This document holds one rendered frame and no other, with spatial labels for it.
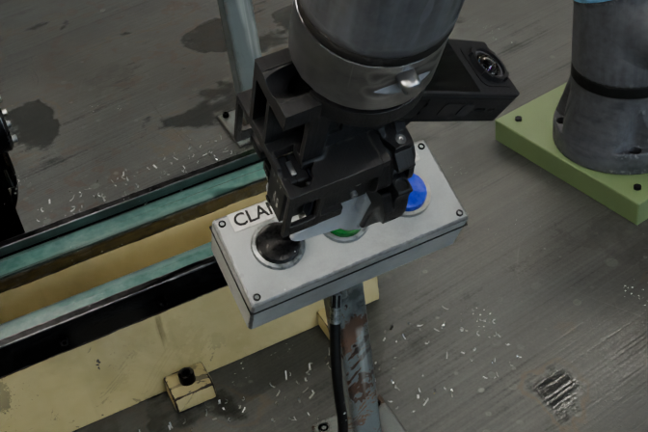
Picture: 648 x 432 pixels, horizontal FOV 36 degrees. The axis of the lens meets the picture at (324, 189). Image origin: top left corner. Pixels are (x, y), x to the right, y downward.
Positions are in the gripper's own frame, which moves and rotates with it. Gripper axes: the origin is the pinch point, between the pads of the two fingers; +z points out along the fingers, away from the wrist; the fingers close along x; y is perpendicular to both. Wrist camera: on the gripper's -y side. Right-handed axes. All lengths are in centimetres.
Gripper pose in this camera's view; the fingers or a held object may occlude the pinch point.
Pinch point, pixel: (346, 205)
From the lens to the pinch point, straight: 68.5
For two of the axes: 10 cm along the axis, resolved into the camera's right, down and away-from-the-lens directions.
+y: -8.9, 3.5, -2.8
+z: -1.1, 4.3, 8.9
